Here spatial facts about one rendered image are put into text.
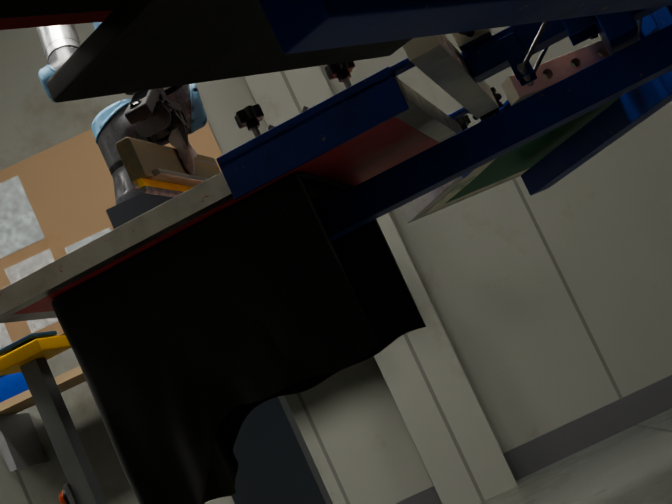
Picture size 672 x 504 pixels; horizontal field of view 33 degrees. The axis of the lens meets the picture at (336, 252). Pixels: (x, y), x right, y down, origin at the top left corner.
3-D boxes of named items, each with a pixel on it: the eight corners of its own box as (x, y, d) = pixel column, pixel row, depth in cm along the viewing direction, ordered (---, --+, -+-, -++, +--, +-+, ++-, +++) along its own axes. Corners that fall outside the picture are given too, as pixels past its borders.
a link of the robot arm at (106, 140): (115, 176, 271) (92, 126, 273) (166, 153, 271) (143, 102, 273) (103, 167, 259) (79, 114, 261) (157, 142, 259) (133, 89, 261)
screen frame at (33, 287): (-19, 325, 186) (-28, 304, 186) (134, 310, 242) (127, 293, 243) (409, 100, 168) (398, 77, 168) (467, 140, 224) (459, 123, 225)
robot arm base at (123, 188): (127, 217, 271) (110, 180, 273) (184, 191, 272) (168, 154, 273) (112, 208, 256) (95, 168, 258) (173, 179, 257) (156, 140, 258)
